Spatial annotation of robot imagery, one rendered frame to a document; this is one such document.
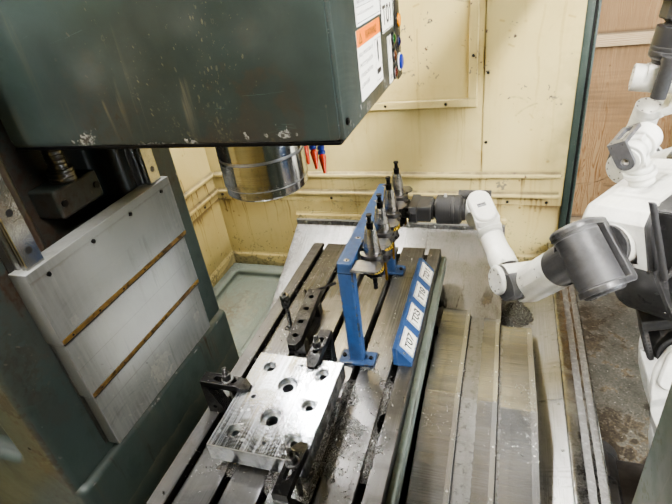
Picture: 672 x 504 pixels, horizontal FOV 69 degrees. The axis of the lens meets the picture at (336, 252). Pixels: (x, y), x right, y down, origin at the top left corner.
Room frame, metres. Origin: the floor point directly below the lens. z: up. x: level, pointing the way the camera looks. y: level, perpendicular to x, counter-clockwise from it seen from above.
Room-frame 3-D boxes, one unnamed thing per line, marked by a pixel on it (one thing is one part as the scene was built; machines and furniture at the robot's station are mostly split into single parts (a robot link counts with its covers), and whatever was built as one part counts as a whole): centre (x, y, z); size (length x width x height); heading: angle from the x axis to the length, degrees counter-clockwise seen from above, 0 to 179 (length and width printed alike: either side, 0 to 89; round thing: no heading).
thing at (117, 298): (1.04, 0.52, 1.16); 0.48 x 0.05 x 0.51; 158
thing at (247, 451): (0.81, 0.18, 0.97); 0.29 x 0.23 x 0.05; 158
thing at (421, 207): (1.30, -0.30, 1.18); 0.13 x 0.12 x 0.10; 158
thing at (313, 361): (0.96, 0.08, 0.97); 0.13 x 0.03 x 0.15; 158
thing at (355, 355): (1.00, -0.02, 1.05); 0.10 x 0.05 x 0.30; 68
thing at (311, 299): (1.15, 0.12, 0.93); 0.26 x 0.05 x 0.06; 163
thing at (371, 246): (1.03, -0.09, 1.26); 0.04 x 0.04 x 0.07
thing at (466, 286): (1.48, -0.13, 0.75); 0.89 x 0.70 x 0.26; 68
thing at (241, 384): (0.88, 0.31, 0.97); 0.13 x 0.03 x 0.15; 68
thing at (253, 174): (0.88, 0.11, 1.56); 0.16 x 0.16 x 0.12
